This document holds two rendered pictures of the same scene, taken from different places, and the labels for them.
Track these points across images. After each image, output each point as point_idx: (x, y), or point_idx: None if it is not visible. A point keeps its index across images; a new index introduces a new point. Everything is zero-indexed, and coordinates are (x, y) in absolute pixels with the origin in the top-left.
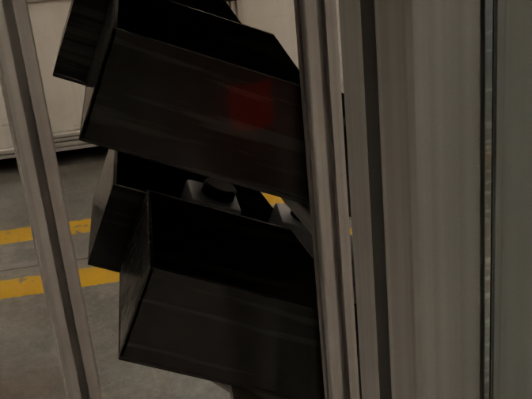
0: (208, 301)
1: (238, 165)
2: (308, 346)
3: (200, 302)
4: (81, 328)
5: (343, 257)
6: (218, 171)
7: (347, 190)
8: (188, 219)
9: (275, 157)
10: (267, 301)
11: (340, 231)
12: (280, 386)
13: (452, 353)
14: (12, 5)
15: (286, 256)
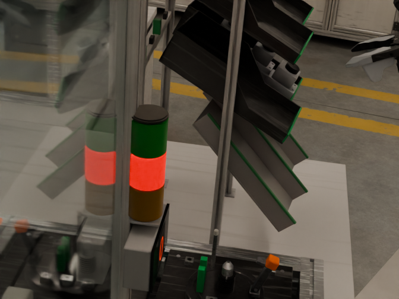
0: (193, 49)
1: (212, 2)
2: (224, 79)
3: (190, 48)
4: (142, 38)
5: (236, 45)
6: (205, 2)
7: (242, 21)
8: (210, 26)
9: (225, 3)
10: (213, 57)
11: (237, 35)
12: (211, 92)
13: None
14: None
15: (243, 54)
